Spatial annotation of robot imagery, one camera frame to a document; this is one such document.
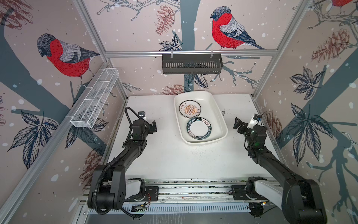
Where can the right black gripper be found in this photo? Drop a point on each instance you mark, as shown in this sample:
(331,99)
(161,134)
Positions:
(238,125)

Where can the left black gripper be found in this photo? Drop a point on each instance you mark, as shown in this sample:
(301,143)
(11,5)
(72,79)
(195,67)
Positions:
(154,125)

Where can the orange sunburst plate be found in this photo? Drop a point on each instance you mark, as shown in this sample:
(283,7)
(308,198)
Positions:
(190,109)

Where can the green ring plate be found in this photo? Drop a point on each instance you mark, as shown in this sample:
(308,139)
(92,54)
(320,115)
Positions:
(199,128)

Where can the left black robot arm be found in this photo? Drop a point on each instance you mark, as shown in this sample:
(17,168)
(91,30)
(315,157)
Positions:
(109,187)

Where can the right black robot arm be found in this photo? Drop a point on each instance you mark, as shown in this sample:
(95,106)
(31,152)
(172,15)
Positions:
(299,199)

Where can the white plastic bin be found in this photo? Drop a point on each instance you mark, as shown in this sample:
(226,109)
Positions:
(209,111)

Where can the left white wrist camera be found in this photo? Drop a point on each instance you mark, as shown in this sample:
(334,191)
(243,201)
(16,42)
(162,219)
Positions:
(142,114)

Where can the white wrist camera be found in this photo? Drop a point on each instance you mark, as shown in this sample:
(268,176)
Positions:
(255,120)
(142,114)

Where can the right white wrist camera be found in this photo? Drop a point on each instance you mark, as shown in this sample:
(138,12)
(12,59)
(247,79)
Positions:
(255,120)

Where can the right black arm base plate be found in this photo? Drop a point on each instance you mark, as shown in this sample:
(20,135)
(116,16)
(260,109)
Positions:
(241,193)

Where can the white mesh wall basket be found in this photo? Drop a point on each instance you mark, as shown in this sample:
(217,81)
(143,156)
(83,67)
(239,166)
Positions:
(89,110)

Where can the black wire shelf basket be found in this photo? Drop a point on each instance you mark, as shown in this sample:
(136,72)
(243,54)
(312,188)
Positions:
(192,64)

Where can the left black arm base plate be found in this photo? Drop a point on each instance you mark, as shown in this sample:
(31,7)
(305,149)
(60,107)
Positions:
(150,195)

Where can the aluminium mounting rail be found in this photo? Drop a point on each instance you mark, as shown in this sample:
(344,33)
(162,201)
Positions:
(196,190)

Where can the horizontal aluminium frame bar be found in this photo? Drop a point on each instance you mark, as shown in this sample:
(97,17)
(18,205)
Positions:
(226,53)

